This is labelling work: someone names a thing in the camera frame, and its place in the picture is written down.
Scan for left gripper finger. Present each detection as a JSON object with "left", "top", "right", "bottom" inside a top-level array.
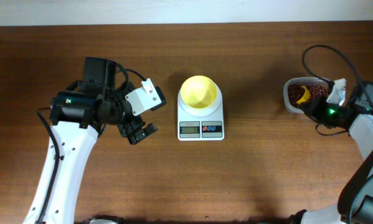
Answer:
[
  {"left": 144, "top": 123, "right": 158, "bottom": 134},
  {"left": 127, "top": 129, "right": 149, "bottom": 145}
]

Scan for yellow measuring scoop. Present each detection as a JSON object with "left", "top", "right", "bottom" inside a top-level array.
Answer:
[{"left": 296, "top": 86, "right": 311, "bottom": 105}]

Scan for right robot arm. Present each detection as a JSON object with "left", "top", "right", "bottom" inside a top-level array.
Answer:
[{"left": 287, "top": 82, "right": 373, "bottom": 224}]

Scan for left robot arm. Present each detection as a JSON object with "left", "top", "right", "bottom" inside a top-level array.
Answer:
[{"left": 24, "top": 57, "right": 166, "bottom": 223}]

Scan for white digital kitchen scale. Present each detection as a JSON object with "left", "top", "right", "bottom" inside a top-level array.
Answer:
[{"left": 177, "top": 84, "right": 225, "bottom": 141}]

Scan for pale yellow bowl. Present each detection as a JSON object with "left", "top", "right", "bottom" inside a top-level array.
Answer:
[{"left": 180, "top": 75, "right": 218, "bottom": 109}]

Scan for clear plastic container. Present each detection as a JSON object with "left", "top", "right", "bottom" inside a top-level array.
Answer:
[{"left": 283, "top": 77, "right": 328, "bottom": 114}]

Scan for red beans in container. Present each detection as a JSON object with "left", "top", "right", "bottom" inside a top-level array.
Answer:
[{"left": 288, "top": 85, "right": 328, "bottom": 108}]

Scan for left black cable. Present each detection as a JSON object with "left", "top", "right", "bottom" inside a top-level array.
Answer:
[{"left": 36, "top": 63, "right": 148, "bottom": 224}]

